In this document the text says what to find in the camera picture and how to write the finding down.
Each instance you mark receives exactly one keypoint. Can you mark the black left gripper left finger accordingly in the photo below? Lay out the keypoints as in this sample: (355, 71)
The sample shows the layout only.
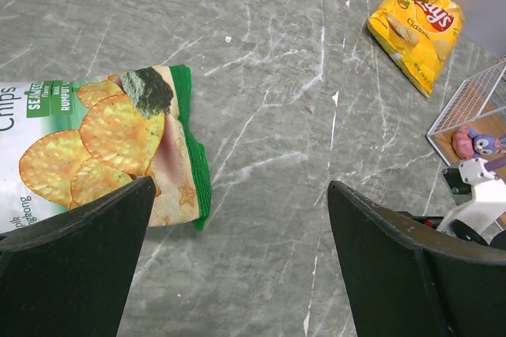
(70, 275)

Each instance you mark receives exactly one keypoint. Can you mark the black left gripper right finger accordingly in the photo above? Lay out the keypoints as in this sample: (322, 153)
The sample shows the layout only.
(404, 279)

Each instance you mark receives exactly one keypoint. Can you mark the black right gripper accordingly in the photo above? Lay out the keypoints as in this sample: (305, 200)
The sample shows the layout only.
(463, 232)

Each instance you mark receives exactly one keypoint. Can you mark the purple bunny donut toy front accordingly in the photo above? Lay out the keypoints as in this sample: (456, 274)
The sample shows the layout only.
(468, 143)

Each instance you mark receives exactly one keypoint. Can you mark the green cassava chips bag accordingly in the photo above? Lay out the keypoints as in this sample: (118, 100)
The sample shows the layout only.
(67, 143)

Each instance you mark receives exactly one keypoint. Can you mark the yellow Lays chips bag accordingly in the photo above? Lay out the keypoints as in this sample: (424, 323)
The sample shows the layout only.
(419, 36)

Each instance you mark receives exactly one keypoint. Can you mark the white wire wooden shelf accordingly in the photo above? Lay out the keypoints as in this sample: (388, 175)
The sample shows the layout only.
(478, 102)

